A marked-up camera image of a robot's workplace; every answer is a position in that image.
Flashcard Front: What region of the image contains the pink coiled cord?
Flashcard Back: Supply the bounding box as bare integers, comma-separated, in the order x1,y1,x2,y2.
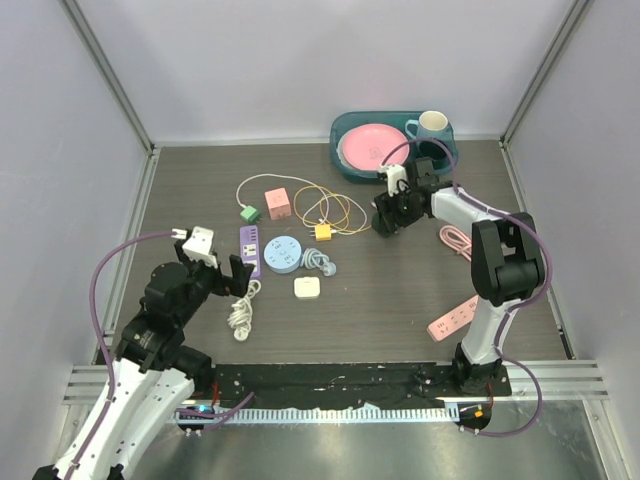
438,224,475,264

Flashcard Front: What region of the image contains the pink power strip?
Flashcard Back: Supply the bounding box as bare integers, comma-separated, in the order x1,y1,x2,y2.
427,296,478,342

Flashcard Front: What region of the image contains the white charger cable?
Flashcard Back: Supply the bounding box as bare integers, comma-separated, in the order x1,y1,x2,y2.
235,172,369,234

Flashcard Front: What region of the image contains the round blue power strip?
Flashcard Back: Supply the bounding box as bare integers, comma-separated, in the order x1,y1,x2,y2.
263,235,303,274

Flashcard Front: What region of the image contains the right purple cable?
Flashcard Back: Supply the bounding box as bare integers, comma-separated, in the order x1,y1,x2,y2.
384,137,554,439

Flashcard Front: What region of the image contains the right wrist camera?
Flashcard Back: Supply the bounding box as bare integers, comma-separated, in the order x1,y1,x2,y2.
377,164,410,197

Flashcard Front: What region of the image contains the white square charger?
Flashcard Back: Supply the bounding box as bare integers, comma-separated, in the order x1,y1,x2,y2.
293,276,321,300

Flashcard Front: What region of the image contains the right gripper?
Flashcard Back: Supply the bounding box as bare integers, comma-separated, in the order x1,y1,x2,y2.
374,182,423,234

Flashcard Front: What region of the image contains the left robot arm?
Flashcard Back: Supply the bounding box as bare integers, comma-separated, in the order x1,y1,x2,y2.
34,227,253,479

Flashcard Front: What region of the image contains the pink plate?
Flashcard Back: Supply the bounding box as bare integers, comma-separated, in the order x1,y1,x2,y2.
337,123,407,171

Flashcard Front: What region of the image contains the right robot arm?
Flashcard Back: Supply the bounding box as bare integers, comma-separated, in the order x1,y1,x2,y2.
372,162,547,395

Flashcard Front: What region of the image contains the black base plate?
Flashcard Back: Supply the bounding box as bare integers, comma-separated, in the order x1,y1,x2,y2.
214,362,512,410

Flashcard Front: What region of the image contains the dark green mug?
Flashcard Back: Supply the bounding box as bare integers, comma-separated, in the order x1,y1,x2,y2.
416,141,449,170

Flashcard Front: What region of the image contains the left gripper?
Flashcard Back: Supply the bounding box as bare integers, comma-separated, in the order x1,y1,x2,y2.
176,239,254,325

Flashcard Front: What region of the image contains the light blue mug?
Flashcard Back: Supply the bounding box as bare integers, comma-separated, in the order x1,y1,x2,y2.
404,110,452,144

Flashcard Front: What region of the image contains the purple cable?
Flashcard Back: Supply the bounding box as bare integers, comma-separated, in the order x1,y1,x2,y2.
74,229,256,471
384,137,554,439

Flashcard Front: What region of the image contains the yellow charger plug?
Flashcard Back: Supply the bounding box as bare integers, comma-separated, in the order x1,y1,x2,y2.
311,224,336,242

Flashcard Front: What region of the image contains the slotted cable duct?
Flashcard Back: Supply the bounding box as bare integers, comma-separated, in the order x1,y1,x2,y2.
226,404,459,425

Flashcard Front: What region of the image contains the pink cube socket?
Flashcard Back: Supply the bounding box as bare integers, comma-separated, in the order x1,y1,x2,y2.
265,188,291,220

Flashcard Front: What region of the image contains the teal plastic bin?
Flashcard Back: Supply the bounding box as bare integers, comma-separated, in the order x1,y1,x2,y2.
329,110,459,183

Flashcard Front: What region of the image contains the white cord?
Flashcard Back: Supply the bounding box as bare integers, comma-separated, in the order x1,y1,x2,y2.
227,278,263,343

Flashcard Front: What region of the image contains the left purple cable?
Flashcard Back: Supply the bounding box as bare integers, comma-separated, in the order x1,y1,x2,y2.
74,229,256,471

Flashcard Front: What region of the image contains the dark green cube socket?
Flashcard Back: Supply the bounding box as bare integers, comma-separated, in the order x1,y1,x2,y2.
371,210,399,238

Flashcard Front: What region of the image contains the purple power strip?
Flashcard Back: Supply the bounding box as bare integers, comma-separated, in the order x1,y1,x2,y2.
239,225,262,280

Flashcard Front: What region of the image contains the yellow cable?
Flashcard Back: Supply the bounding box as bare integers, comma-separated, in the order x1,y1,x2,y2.
292,185,381,236

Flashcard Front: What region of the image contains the green charger plug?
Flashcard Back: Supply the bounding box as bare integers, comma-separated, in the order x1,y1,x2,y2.
240,205,262,225

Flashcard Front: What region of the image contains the blue coiled cord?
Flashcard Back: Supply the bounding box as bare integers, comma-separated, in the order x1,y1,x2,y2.
299,247,338,278

